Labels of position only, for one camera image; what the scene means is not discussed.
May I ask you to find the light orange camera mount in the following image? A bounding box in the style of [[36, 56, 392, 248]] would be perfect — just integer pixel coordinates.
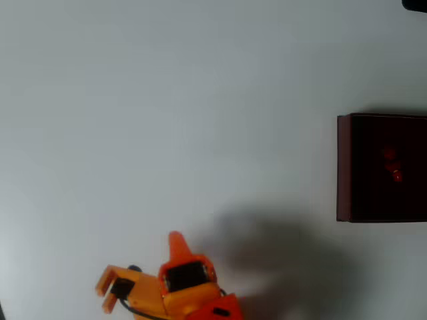
[[95, 264, 167, 316]]

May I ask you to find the black object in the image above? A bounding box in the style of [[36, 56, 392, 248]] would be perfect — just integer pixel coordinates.
[[401, 0, 427, 13]]

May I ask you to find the dark maroon open box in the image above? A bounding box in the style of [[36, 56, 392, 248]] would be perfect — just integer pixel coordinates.
[[336, 112, 427, 223]]

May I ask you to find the small red toy object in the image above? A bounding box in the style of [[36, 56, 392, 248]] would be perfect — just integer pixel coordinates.
[[382, 146, 404, 183]]

